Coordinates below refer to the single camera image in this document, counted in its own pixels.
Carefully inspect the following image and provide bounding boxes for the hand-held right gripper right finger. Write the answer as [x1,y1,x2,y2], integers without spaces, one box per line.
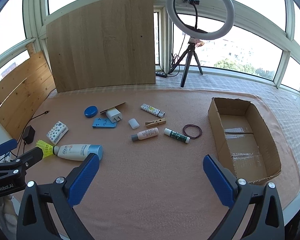
[202,154,285,240]

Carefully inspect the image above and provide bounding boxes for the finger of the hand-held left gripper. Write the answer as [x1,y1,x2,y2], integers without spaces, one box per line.
[0,139,18,165]
[14,146,44,173]

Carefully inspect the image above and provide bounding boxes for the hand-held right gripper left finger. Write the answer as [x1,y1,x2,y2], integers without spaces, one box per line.
[16,152,100,240]

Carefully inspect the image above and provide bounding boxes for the yellow shuttlecock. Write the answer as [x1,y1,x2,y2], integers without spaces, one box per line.
[36,140,56,159]

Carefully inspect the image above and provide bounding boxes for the white blue-capped sunscreen bottle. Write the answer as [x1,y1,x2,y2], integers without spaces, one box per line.
[54,144,103,161]

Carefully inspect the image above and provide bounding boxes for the cardboard box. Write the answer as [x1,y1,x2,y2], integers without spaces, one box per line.
[207,97,282,186]

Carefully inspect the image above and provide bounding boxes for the blue plastic bracket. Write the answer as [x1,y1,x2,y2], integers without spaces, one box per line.
[92,117,117,129]

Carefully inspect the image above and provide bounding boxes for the round blue lid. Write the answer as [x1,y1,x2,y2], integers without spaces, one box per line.
[84,106,98,118]

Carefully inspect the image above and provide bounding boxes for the white wall charger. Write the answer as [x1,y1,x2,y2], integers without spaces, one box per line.
[105,108,122,123]

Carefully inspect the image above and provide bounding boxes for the small pink grey-capped bottle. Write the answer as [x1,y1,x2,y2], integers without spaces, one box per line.
[131,127,160,142]

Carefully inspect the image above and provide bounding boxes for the dark thin card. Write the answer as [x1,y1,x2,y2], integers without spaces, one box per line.
[100,102,126,113]

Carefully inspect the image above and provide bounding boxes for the white patterned lighter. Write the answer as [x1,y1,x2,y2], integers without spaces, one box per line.
[140,104,165,117]

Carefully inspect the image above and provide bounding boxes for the black power adapter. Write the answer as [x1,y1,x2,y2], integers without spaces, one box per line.
[22,125,36,145]

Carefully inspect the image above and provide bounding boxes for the patterned tissue packet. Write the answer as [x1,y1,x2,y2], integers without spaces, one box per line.
[46,121,69,145]

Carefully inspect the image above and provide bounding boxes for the wooden slat panel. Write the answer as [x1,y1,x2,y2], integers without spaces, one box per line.
[0,44,56,140]

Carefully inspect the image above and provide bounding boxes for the pink blanket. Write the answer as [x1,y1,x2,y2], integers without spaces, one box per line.
[12,87,300,240]

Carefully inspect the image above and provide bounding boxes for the wooden clothespin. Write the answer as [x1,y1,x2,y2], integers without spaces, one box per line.
[145,118,167,128]

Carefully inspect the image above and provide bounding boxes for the checkered cloth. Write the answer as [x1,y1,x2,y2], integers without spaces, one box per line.
[155,72,300,155]

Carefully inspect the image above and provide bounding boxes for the black tripod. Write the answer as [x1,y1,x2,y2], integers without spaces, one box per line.
[174,42,204,88]

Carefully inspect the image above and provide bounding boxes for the large wooden board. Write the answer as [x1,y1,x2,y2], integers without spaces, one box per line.
[45,0,157,93]

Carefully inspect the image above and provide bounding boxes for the red white paper wad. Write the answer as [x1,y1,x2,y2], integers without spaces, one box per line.
[189,37,205,48]

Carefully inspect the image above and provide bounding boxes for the black plug cable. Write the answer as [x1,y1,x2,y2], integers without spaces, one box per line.
[15,110,50,160]

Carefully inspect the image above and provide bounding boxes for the dark hair ties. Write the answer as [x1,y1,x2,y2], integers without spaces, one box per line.
[182,124,203,139]

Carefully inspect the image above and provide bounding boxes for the black ring light cable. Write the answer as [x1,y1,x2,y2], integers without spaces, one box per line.
[169,34,188,77]

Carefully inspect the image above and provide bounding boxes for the white ring light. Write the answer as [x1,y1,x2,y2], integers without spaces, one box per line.
[166,0,235,41]

